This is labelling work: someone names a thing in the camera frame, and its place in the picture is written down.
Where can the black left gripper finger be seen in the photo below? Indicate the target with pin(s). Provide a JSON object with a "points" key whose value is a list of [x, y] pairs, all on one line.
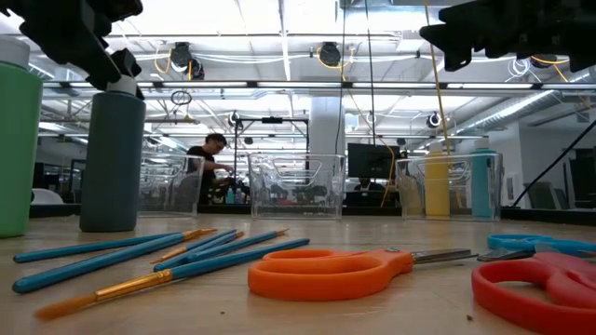
{"points": [[126, 62], [100, 70]]}

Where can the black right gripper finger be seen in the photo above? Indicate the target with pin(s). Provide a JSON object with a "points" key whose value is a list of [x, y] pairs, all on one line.
{"points": [[458, 58], [454, 28]]}

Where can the dark teal paint bottle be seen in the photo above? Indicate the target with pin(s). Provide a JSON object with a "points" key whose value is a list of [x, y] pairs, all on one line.
{"points": [[112, 163]]}

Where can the green paint bottle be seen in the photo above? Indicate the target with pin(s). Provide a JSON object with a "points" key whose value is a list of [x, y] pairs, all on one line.
{"points": [[18, 149]]}

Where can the yellow paint bottle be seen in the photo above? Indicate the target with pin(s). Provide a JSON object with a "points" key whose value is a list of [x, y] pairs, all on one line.
{"points": [[437, 186]]}

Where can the light blue paint bottle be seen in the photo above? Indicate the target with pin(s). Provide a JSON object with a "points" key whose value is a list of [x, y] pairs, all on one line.
{"points": [[483, 186]]}

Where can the clear plastic bin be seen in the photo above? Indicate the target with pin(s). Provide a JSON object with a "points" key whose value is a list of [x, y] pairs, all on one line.
{"points": [[172, 186], [298, 186], [410, 195]]}

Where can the person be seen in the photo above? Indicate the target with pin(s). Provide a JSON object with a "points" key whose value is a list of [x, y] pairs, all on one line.
{"points": [[214, 163]]}

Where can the black computer monitor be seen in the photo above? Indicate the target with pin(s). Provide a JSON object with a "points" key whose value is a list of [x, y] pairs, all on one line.
{"points": [[372, 160]]}

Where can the black diagonal strut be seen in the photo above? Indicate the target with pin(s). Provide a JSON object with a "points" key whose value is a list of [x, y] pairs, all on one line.
{"points": [[554, 163]]}

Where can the white trash can lid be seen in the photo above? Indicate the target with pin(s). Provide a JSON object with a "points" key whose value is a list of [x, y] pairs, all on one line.
{"points": [[46, 196]]}

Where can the white pillar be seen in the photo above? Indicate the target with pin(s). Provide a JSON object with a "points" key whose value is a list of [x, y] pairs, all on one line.
{"points": [[326, 125]]}

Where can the long ceiling light strip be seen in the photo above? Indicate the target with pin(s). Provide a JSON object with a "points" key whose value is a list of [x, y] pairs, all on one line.
{"points": [[279, 84]]}

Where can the grey office chair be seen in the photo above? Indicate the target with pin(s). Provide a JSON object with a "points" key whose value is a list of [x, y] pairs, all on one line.
{"points": [[545, 195]]}

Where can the small teal bottle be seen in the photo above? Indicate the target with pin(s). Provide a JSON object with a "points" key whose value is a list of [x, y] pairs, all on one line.
{"points": [[230, 195]]}

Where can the silver ventilation duct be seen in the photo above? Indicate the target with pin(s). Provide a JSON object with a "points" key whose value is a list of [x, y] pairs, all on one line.
{"points": [[521, 109]]}

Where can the black camera rig frame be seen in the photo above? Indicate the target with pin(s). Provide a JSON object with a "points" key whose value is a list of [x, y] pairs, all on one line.
{"points": [[272, 120]]}

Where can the black aluminium table frame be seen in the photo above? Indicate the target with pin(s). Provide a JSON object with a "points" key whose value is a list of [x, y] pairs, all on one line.
{"points": [[372, 210]]}

